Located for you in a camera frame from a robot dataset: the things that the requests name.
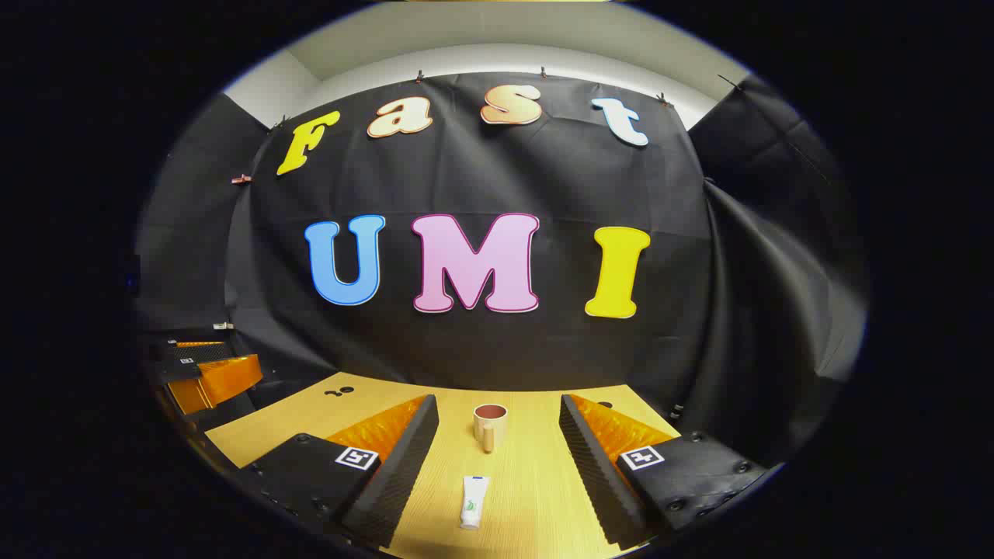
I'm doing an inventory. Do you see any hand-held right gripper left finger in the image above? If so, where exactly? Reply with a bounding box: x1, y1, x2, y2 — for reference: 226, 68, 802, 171
237, 394, 440, 550

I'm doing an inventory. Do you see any black backdrop cloth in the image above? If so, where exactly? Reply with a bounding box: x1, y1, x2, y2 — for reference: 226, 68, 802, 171
132, 71, 869, 467

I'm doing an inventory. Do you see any beige cup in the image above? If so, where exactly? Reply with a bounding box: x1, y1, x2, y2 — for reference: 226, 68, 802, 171
473, 404, 509, 453

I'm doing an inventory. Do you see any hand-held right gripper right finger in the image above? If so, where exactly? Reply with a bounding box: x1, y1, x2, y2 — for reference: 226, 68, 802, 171
559, 394, 779, 550

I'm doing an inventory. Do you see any white toothpaste tube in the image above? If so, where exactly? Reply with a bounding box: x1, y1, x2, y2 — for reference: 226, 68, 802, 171
459, 475, 491, 531

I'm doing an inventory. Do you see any wooden desktop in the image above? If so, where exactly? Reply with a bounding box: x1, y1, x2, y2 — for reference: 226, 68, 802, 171
203, 373, 684, 559

